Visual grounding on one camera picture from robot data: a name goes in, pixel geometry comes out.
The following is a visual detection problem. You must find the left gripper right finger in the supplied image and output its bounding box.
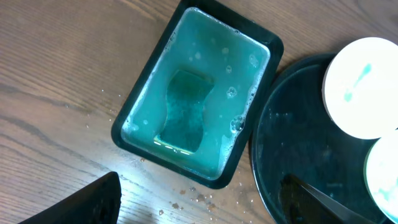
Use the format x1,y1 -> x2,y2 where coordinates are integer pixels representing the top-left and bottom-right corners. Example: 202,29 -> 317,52
279,174 -> 373,224

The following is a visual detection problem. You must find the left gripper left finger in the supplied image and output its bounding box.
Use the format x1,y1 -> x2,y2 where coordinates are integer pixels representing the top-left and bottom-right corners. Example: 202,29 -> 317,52
21,171 -> 122,224

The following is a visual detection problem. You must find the light teal plate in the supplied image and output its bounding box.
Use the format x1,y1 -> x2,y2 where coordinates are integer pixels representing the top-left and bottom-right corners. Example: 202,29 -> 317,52
364,130 -> 397,223

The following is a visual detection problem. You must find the white plate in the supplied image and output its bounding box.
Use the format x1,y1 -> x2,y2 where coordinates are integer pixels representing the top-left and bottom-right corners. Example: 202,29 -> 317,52
322,37 -> 397,139

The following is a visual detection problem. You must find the green yellow sponge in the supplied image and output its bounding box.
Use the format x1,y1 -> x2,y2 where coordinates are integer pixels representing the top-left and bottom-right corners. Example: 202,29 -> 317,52
154,70 -> 214,154

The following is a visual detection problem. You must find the black round tray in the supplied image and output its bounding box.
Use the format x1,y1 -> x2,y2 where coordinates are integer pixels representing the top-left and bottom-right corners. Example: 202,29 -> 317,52
251,53 -> 389,223

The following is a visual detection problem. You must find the black rectangular water tray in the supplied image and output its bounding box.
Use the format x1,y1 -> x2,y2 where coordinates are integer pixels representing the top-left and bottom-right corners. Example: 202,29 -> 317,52
111,1 -> 284,189

